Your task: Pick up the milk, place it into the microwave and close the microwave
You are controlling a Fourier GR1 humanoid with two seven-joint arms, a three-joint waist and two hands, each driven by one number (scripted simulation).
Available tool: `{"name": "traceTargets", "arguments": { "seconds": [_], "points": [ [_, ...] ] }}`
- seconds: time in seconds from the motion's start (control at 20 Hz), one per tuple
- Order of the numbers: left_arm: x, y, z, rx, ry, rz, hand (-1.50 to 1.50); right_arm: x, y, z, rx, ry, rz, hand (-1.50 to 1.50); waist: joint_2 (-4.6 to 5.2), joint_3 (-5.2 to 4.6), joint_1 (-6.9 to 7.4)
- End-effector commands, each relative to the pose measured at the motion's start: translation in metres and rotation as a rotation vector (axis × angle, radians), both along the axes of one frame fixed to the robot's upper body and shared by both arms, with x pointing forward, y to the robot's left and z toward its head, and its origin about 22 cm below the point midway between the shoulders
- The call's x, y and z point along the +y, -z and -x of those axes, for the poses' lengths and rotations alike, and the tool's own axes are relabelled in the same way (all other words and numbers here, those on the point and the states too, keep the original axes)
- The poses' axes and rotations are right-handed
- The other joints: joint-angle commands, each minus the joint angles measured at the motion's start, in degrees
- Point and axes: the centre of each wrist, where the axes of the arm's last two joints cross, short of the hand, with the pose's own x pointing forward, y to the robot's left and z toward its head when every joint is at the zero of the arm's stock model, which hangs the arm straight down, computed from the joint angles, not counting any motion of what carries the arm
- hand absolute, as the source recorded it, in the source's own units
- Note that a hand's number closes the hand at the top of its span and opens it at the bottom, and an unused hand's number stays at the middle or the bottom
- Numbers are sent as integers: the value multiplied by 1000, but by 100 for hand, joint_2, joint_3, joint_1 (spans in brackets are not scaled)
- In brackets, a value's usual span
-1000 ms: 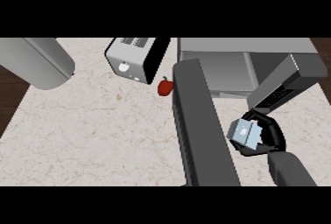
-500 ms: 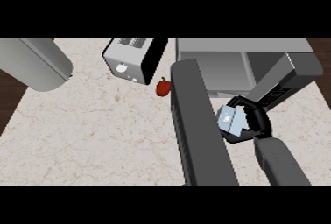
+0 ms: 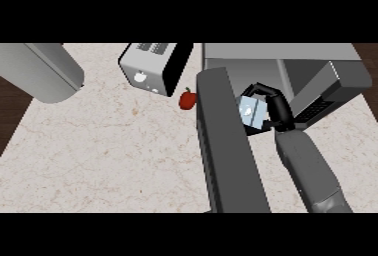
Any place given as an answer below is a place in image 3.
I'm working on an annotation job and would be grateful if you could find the pale blue milk carton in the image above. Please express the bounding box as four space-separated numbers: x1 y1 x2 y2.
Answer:
236 94 270 130

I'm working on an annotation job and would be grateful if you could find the red bell pepper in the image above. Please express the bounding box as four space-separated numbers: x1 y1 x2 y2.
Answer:
178 87 197 111

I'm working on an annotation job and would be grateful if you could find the grey microwave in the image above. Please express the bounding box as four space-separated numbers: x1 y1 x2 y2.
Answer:
202 43 373 132

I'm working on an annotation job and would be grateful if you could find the silver and black toaster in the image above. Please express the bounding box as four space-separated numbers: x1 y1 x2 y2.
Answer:
116 43 195 98

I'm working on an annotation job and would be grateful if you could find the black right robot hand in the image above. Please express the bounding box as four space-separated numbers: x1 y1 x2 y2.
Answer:
239 82 298 137

